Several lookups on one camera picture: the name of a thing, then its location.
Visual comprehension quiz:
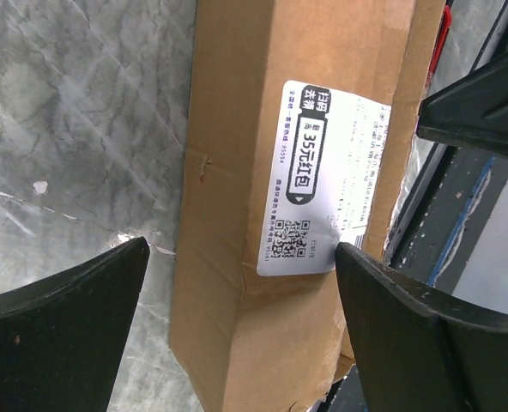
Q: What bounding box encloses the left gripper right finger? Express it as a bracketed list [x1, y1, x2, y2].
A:
[336, 243, 508, 411]

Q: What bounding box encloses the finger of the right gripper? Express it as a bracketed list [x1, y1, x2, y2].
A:
[416, 55, 508, 159]

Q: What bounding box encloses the red utility knife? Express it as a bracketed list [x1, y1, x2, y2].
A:
[426, 1, 452, 84]

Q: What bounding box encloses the brown cardboard express box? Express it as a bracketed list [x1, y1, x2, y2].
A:
[170, 1, 445, 411]

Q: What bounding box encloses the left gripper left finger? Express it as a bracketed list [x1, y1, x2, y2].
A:
[0, 237, 149, 411]

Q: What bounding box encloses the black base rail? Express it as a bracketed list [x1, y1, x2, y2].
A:
[384, 0, 508, 293]

